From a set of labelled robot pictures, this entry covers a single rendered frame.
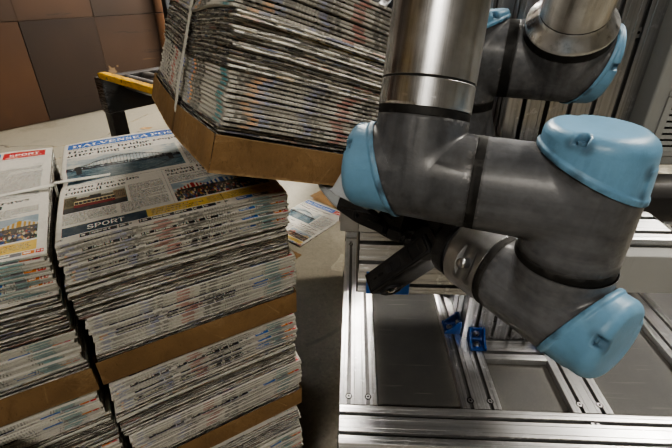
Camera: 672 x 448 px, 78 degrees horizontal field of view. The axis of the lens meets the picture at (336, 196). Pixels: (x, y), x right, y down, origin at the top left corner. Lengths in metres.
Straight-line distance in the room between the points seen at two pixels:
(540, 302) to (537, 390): 0.85
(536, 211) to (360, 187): 0.13
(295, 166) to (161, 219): 0.18
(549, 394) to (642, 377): 0.26
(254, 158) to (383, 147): 0.19
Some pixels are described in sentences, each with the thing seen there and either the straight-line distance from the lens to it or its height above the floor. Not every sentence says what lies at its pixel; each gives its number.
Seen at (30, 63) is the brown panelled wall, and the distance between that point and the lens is 4.33.
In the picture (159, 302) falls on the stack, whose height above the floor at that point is 0.71.
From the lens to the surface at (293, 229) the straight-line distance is 2.04.
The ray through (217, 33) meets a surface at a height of 1.04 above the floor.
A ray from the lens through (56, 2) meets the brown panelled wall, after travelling 4.39.
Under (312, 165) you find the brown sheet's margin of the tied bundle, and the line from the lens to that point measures 0.51.
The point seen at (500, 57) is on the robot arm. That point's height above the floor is 0.99.
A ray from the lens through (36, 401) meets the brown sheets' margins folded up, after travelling 0.68.
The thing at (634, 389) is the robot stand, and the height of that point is 0.21.
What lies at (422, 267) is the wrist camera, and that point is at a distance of 0.49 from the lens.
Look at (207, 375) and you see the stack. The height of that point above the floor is 0.54.
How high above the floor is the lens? 1.09
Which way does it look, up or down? 28 degrees down
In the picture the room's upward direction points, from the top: straight up
